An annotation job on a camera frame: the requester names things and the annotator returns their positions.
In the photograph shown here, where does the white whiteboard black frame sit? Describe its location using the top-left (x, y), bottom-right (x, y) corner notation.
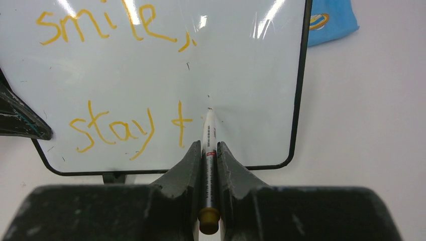
top-left (1, 1), bottom-right (312, 176)

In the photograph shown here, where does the white marker pen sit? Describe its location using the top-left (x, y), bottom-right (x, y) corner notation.
top-left (198, 107), bottom-right (221, 235)

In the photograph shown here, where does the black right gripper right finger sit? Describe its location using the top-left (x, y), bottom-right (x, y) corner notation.
top-left (218, 142), bottom-right (401, 240)

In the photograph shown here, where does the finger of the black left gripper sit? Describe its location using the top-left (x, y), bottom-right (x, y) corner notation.
top-left (1, 72), bottom-right (53, 140)

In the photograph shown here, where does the blue patterned cloth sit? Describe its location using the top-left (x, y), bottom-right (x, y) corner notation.
top-left (307, 0), bottom-right (359, 47)

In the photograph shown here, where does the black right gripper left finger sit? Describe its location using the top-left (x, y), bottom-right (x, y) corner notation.
top-left (3, 141), bottom-right (201, 240)

